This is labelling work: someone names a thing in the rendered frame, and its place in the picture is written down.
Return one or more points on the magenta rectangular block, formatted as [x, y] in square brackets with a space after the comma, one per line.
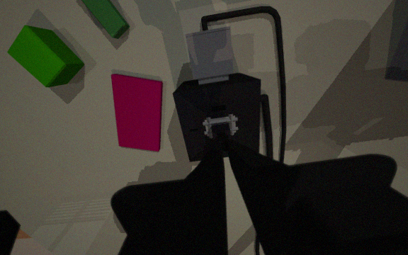
[138, 116]

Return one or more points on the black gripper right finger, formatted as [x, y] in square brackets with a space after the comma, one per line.
[271, 189]

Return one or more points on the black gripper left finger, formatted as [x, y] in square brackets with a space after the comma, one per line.
[201, 196]

